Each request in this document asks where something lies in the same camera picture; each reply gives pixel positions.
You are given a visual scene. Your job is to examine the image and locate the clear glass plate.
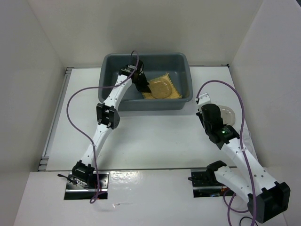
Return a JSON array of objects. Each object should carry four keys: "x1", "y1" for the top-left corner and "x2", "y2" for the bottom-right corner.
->
[
  {"x1": 218, "y1": 105, "x2": 236, "y2": 126},
  {"x1": 149, "y1": 79, "x2": 172, "y2": 99}
]

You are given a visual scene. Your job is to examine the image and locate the grey plastic bin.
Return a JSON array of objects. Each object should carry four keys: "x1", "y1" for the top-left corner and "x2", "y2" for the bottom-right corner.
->
[{"x1": 98, "y1": 53, "x2": 193, "y2": 112}]

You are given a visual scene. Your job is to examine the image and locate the yellow bamboo placemat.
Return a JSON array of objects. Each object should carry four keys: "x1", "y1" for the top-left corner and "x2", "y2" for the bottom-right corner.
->
[{"x1": 142, "y1": 73, "x2": 182, "y2": 99}]

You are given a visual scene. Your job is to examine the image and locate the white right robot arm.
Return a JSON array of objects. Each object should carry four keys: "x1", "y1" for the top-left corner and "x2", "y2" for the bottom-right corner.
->
[{"x1": 197, "y1": 104, "x2": 291, "y2": 223}]

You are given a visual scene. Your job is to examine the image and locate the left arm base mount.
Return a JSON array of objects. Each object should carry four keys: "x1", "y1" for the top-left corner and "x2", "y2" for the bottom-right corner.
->
[{"x1": 57, "y1": 172, "x2": 109, "y2": 200}]

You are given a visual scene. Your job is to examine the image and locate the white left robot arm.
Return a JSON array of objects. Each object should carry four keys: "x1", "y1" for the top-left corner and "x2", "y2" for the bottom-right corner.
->
[{"x1": 72, "y1": 57, "x2": 151, "y2": 188}]

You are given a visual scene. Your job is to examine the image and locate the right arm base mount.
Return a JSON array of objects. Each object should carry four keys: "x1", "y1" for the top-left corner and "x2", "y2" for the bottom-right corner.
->
[{"x1": 188, "y1": 169, "x2": 229, "y2": 198}]

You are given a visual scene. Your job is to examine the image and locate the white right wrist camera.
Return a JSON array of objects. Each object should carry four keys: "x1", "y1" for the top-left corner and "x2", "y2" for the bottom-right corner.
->
[{"x1": 196, "y1": 93, "x2": 212, "y2": 113}]

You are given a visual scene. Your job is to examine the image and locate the clear glass cup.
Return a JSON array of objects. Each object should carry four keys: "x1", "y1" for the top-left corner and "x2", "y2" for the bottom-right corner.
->
[{"x1": 238, "y1": 129, "x2": 253, "y2": 153}]

